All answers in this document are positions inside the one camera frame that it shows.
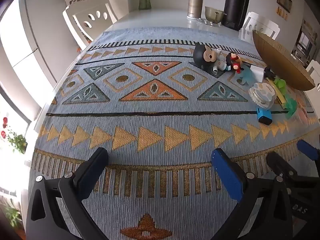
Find silver thermos bottle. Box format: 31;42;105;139
187;0;203;20

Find patterned woven table mat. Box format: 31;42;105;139
29;27;316;240

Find green translucent spiky toy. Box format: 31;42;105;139
273;78;287;93

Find dark display cabinet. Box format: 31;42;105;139
295;19;320;65

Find large black flask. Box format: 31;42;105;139
221;0;252;30

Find white round paw case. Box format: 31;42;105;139
249;82;277;109

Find white dining chair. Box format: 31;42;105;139
306;60;320;80
62;0;118;50
239;12;280;42

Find blue translucent spiky toy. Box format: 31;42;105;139
237;69;254;85

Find black-haired red-robed figurine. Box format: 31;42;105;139
226;52;244;73

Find teal translucent spiky toy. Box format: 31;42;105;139
285;97;298;119

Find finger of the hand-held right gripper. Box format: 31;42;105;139
297;140;320;160
266;152;303;180

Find white charger block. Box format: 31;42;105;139
250;66;265;82

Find yellow utility knife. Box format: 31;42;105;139
266;78;288;105

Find yellow hanging tassels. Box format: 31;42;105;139
276;6;288;19

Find small framed wall picture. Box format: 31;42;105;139
277;0;292;13

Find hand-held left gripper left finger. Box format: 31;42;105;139
26;147;109;240

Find smoky glass cup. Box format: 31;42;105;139
205;6;225;22

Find gold ribbed bowl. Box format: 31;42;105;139
252;29;316;91

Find white lying figurine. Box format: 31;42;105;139
212;49;232;73

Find big-headed monkey figurine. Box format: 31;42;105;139
194;43;218;69

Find small blue box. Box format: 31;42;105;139
256;107;273;125

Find red flowering potted plant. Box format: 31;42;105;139
0;116;27;154

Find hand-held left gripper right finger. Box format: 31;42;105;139
211;148;293;240

